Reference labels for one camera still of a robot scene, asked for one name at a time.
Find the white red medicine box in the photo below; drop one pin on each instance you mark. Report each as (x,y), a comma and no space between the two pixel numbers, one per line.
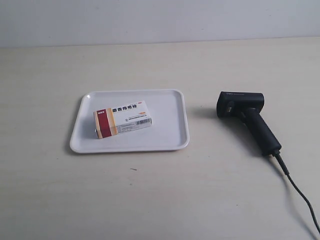
(122,119)

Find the black handheld barcode scanner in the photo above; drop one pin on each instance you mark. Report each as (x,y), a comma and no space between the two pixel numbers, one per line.
(247,107)

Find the white plastic tray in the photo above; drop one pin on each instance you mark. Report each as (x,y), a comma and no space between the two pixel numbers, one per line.
(168,132)

